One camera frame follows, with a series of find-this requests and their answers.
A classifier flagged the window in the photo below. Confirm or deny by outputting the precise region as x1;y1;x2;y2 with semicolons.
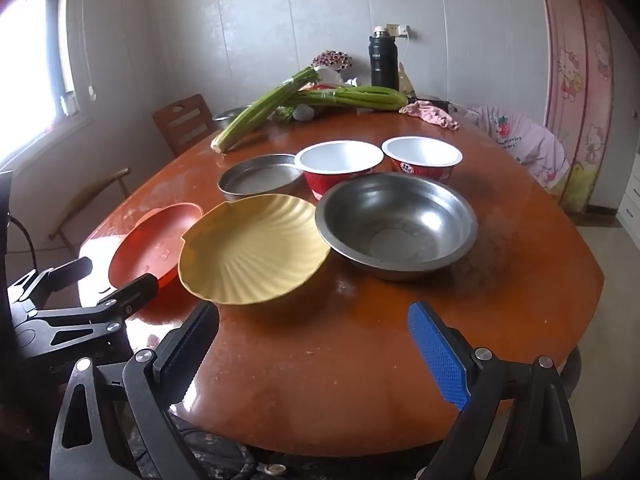
1;0;78;165

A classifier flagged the front celery bunch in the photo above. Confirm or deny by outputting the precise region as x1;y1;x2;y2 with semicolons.
210;66;319;154

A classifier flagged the brown slatted wooden chair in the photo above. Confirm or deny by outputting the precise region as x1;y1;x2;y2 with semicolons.
152;93;217;157

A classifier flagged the small steel bowl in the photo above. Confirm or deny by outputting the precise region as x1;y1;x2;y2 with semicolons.
213;107;245;130

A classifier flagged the dried flower bouquet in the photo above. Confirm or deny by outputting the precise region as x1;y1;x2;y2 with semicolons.
311;50;352;73

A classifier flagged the steel pan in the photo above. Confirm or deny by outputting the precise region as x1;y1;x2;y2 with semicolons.
218;154;304;202

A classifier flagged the celery bunch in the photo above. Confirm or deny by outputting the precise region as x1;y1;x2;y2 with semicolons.
210;66;319;154
271;84;409;122

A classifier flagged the white foam-net fruit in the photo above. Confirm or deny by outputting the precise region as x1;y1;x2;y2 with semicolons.
292;104;316;122

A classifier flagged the hello kitty pink door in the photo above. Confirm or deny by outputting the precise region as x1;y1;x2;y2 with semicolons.
544;0;614;214

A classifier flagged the orange plastic plate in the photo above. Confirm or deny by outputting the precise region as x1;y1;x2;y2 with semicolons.
108;203;203;288

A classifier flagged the black thermos bottle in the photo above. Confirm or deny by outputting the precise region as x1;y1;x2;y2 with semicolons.
369;26;399;90

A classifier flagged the yellow shell-shaped plate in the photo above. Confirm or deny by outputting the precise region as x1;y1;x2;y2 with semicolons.
178;194;330;306

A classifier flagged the rear celery bunch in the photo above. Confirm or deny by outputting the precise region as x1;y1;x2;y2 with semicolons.
271;84;409;122

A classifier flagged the white shelf cabinet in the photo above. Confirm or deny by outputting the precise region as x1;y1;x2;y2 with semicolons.
616;152;640;248

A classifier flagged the small red paper bowl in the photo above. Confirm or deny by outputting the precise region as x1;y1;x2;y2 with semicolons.
381;136;463;183

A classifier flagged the large red paper bowl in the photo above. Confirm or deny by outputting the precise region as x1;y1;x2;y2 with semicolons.
294;140;384;200

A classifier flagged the large steel bowl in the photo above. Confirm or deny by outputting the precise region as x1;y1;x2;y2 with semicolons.
314;172;478;281

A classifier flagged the black cable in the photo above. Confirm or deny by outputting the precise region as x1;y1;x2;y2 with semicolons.
6;213;39;276

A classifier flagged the pink cloth on table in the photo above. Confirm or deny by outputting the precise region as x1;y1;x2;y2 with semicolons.
399;100;459;131

